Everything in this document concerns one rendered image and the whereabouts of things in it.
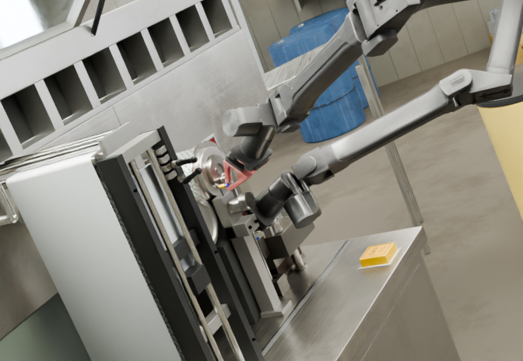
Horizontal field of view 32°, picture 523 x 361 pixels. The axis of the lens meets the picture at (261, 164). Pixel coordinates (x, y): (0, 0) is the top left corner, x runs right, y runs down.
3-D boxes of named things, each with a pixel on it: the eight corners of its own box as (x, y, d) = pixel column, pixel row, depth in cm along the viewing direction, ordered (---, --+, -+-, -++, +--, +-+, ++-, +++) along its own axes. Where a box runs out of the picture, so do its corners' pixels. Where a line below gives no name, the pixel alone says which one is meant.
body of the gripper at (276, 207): (280, 212, 214) (298, 194, 210) (261, 231, 205) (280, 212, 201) (261, 193, 214) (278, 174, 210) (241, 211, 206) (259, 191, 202)
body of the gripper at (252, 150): (270, 157, 200) (283, 131, 196) (250, 174, 192) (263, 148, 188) (247, 141, 202) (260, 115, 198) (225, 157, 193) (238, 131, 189)
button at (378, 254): (388, 264, 208) (385, 255, 207) (362, 268, 211) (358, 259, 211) (398, 250, 213) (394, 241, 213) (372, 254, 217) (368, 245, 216)
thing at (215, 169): (227, 155, 206) (231, 187, 205) (220, 157, 207) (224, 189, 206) (208, 152, 200) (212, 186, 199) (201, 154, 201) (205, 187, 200)
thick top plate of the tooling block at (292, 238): (289, 257, 216) (280, 235, 215) (163, 278, 237) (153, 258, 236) (315, 227, 229) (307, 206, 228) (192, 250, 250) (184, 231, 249)
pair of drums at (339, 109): (380, 89, 819) (349, 1, 799) (384, 120, 706) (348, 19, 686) (308, 115, 832) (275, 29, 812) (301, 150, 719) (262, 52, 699)
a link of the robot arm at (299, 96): (407, 36, 152) (387, -20, 155) (378, 39, 149) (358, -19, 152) (300, 135, 188) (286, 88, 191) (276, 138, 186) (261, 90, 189)
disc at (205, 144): (209, 215, 199) (184, 155, 196) (208, 215, 200) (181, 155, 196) (240, 187, 211) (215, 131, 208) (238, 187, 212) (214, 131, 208)
